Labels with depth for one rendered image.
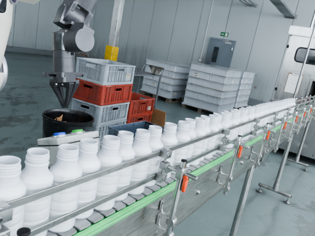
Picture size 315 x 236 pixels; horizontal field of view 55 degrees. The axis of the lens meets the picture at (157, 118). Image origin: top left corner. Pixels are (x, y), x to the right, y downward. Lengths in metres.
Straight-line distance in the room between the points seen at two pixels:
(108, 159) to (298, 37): 4.99
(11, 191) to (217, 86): 7.05
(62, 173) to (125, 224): 0.25
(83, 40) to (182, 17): 11.87
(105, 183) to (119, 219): 0.10
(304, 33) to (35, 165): 5.12
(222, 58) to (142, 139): 10.93
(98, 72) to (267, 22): 8.77
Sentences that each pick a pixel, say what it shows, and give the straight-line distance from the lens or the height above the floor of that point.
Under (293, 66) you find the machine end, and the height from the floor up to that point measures 1.48.
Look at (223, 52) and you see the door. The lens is 11.64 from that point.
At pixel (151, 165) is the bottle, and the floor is 1.07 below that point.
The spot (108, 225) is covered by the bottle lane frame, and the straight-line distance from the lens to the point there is 0.70.
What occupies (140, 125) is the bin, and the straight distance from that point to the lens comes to 1.74.
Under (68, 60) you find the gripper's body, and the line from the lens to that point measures 0.85.
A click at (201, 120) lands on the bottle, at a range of 1.04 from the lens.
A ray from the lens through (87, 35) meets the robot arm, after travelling 0.81.
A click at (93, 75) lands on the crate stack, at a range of 3.28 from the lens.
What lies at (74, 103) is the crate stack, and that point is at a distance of 3.46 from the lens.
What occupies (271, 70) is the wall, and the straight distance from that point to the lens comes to 11.15.
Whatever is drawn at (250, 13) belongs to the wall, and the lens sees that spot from 11.60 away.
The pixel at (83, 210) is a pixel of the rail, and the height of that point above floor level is 1.04.
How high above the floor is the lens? 1.37
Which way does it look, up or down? 13 degrees down
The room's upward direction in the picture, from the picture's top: 11 degrees clockwise
